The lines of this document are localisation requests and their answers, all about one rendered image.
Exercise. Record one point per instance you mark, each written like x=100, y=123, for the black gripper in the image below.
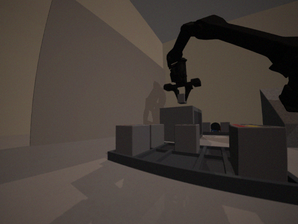
x=183, y=83

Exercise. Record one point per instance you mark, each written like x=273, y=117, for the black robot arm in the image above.
x=281, y=51

